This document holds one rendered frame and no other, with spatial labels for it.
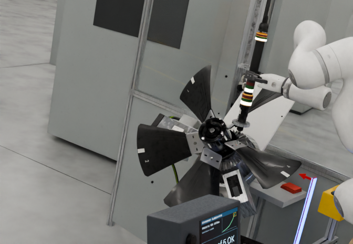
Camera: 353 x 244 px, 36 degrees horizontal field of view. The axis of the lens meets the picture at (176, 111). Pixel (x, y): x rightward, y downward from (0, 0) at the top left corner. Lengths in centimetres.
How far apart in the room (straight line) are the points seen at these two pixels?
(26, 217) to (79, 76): 160
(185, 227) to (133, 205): 234
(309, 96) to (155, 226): 83
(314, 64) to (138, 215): 234
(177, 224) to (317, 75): 55
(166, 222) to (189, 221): 6
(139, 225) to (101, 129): 147
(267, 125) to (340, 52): 100
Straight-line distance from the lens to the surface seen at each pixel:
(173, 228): 130
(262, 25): 204
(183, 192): 208
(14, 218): 382
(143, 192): 354
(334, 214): 225
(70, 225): 380
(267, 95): 220
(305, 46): 155
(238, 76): 267
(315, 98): 192
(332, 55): 149
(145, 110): 342
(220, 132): 214
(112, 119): 476
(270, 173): 203
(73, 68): 496
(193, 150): 224
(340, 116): 152
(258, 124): 245
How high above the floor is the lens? 183
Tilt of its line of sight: 15 degrees down
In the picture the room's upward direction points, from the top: 11 degrees clockwise
